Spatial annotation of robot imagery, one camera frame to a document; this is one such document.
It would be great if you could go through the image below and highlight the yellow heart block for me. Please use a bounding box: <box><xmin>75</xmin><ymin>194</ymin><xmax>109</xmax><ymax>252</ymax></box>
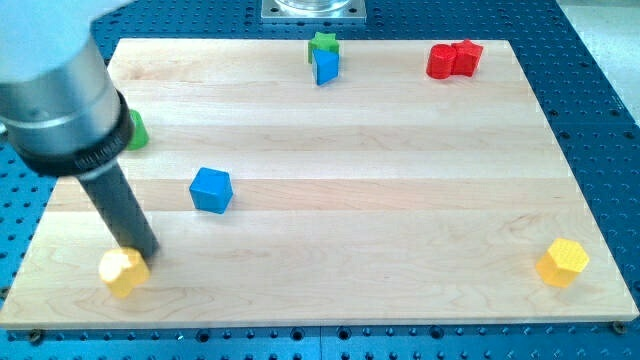
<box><xmin>98</xmin><ymin>247</ymin><xmax>150</xmax><ymax>298</ymax></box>

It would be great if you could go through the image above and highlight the yellow hexagon block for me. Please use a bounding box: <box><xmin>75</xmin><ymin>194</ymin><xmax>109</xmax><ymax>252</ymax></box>
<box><xmin>535</xmin><ymin>238</ymin><xmax>590</xmax><ymax>288</ymax></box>

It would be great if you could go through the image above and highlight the wooden board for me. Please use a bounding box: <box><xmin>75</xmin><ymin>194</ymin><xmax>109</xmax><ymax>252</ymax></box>
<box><xmin>1</xmin><ymin>39</ymin><xmax>638</xmax><ymax>330</ymax></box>

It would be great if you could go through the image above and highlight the blue cube block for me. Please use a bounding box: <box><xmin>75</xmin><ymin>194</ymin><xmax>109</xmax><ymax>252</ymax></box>
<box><xmin>189</xmin><ymin>167</ymin><xmax>233</xmax><ymax>214</ymax></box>

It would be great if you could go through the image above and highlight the blue triangle block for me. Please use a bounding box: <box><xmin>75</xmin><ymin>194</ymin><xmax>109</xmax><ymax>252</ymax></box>
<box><xmin>312</xmin><ymin>49</ymin><xmax>340</xmax><ymax>86</ymax></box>

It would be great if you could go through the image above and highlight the green star block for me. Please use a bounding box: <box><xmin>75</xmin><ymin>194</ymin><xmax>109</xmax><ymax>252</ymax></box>
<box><xmin>307</xmin><ymin>32</ymin><xmax>340</xmax><ymax>64</ymax></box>

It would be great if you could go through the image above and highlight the red cylinder block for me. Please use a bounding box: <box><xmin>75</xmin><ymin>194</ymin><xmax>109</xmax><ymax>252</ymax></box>
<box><xmin>426</xmin><ymin>44</ymin><xmax>457</xmax><ymax>79</ymax></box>

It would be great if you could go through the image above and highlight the green cylinder block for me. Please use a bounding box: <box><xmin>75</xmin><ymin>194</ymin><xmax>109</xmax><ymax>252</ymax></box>
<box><xmin>126</xmin><ymin>109</ymin><xmax>149</xmax><ymax>151</ymax></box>

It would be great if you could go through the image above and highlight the red star block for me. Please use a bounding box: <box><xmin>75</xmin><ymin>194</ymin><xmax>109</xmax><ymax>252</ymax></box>
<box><xmin>451</xmin><ymin>39</ymin><xmax>484</xmax><ymax>77</ymax></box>

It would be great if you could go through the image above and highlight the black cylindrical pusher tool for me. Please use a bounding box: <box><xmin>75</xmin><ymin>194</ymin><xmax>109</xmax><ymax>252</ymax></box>
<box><xmin>78</xmin><ymin>162</ymin><xmax>159</xmax><ymax>259</ymax></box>

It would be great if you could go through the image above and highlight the left board clamp screw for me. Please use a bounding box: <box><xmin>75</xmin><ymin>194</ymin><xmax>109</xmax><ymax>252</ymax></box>
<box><xmin>26</xmin><ymin>329</ymin><xmax>44</xmax><ymax>345</ymax></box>

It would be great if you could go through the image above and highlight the board clamp screw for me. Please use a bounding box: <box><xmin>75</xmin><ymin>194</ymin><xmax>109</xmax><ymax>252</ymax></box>
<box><xmin>611</xmin><ymin>321</ymin><xmax>627</xmax><ymax>335</ymax></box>
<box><xmin>26</xmin><ymin>329</ymin><xmax>44</xmax><ymax>345</ymax></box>

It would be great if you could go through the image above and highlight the right board clamp screw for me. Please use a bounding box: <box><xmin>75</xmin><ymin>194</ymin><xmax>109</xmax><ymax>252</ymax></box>
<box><xmin>611</xmin><ymin>321</ymin><xmax>627</xmax><ymax>335</ymax></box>

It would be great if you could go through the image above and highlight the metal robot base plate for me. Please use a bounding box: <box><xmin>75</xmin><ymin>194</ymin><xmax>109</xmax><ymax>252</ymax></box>
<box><xmin>260</xmin><ymin>0</ymin><xmax>367</xmax><ymax>23</ymax></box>

